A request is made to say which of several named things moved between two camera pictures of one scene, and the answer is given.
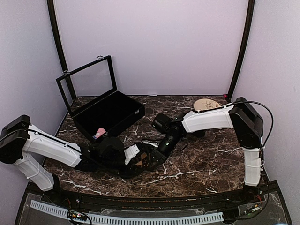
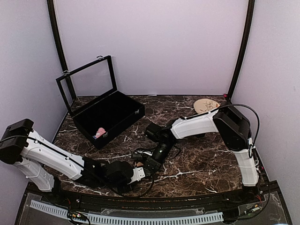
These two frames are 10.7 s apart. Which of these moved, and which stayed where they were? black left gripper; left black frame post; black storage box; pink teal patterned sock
Moved: black left gripper
Stayed: left black frame post; black storage box; pink teal patterned sock
